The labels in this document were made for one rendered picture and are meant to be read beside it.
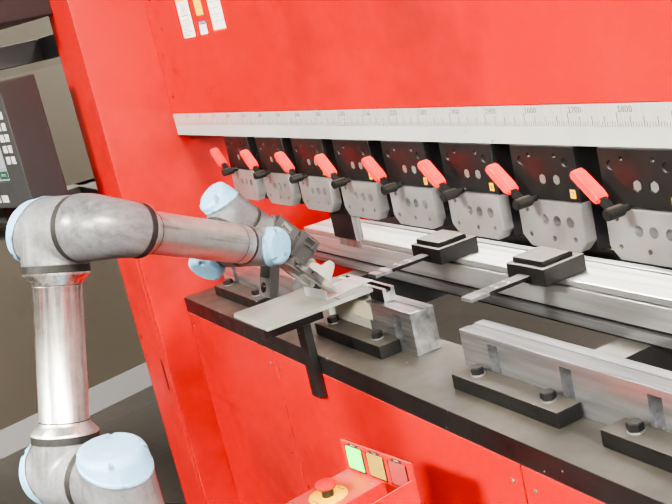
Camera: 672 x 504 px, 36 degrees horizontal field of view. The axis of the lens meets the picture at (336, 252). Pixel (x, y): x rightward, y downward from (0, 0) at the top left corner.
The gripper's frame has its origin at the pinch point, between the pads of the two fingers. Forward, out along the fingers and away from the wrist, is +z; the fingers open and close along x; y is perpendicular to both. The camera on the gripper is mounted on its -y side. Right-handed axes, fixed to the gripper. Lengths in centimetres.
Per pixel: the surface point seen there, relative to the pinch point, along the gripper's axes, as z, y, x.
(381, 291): 5.8, 4.4, -11.8
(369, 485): 1, -35, -44
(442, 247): 17.5, 22.7, -8.4
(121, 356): 93, -16, 274
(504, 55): -38, 28, -72
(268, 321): -9.7, -13.2, -2.2
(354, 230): -3.2, 13.9, -4.5
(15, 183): -41, -1, 107
